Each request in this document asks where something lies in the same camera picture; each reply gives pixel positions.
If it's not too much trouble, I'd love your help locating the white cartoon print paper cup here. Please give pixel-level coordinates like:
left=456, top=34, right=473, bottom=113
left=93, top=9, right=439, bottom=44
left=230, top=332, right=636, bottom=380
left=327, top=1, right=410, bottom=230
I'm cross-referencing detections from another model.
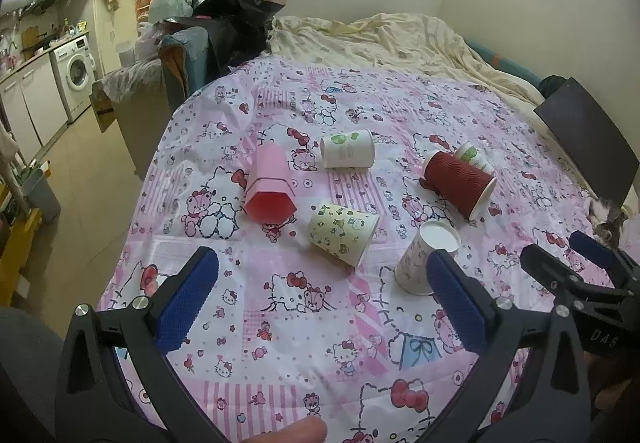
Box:
left=395, top=221, right=461, bottom=296

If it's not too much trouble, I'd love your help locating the red ribbed paper cup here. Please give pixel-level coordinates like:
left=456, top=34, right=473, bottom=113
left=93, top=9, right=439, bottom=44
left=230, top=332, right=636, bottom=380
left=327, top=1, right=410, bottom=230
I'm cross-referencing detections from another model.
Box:
left=422, top=151, right=497, bottom=221

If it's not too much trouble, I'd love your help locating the white green paper cup behind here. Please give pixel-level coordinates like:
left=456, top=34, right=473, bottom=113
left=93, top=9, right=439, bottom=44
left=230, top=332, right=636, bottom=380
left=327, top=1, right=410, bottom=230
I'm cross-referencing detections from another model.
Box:
left=454, top=142, right=495, bottom=174

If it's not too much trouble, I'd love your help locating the yellow cartoon print paper cup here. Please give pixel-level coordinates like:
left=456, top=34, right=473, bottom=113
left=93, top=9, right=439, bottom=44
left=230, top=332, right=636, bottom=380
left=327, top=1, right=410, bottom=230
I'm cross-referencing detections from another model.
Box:
left=308, top=203, right=380, bottom=269

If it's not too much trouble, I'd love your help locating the pink hexagonal plastic cup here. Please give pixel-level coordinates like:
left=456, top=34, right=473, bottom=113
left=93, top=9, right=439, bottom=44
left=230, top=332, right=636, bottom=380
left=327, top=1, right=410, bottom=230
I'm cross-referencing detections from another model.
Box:
left=244, top=142, right=297, bottom=224

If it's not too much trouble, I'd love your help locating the white green leaf paper cup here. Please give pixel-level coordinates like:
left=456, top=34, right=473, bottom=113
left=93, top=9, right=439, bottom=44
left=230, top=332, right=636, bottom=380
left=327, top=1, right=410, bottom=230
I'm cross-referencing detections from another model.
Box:
left=320, top=129, right=375, bottom=169

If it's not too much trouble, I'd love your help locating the operator thumb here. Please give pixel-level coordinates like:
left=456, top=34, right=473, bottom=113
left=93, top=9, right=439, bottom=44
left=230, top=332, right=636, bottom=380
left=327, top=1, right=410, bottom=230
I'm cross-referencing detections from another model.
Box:
left=243, top=416, right=328, bottom=443

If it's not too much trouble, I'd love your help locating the cat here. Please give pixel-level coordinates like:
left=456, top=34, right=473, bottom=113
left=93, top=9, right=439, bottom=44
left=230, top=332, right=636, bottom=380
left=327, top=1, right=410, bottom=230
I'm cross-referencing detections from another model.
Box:
left=585, top=197, right=630, bottom=248

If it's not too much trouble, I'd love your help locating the dark board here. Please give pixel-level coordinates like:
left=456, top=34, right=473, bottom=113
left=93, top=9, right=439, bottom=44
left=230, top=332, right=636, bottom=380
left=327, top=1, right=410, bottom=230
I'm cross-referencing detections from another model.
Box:
left=535, top=76, right=639, bottom=207

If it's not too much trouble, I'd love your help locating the yellow wooden rack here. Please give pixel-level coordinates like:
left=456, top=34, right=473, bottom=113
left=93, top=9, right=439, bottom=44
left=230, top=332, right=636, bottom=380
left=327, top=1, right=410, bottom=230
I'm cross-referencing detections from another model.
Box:
left=0, top=208, right=42, bottom=307

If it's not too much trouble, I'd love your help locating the grey trash bin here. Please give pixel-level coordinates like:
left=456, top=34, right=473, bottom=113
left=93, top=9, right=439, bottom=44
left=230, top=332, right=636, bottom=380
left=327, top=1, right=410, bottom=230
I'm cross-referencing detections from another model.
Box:
left=22, top=160, right=61, bottom=223

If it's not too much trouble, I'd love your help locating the cardboard box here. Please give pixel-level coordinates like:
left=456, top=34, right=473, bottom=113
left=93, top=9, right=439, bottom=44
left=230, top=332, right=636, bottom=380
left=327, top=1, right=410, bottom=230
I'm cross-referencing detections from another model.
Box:
left=90, top=81, right=116, bottom=133

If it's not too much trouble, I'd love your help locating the pink Hello Kitty bedsheet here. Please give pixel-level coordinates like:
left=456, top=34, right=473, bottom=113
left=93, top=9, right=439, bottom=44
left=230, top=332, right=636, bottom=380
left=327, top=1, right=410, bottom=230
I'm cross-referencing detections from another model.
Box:
left=99, top=57, right=608, bottom=442

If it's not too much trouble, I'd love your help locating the white kitchen cabinet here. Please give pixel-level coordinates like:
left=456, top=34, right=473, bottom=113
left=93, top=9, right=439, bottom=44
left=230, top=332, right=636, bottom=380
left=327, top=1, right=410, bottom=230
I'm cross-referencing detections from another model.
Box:
left=1, top=54, right=67, bottom=162

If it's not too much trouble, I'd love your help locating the beige crumpled blanket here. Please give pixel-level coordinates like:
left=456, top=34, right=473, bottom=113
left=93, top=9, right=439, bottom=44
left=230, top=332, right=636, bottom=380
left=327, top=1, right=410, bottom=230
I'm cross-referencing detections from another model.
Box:
left=268, top=13, right=544, bottom=106

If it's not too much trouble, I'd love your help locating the white washing machine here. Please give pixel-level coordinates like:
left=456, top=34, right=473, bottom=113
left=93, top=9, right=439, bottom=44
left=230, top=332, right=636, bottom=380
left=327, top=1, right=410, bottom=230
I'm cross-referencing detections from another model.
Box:
left=49, top=32, right=96, bottom=123

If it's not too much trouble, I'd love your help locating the white plastic bag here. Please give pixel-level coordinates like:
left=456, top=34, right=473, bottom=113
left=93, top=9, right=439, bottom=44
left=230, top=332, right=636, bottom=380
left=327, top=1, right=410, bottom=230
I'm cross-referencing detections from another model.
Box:
left=148, top=0, right=193, bottom=24

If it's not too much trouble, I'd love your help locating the dark clothes pile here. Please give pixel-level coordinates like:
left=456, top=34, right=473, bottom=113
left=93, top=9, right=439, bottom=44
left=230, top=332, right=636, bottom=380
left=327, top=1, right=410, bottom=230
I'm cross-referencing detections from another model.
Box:
left=186, top=0, right=288, bottom=77

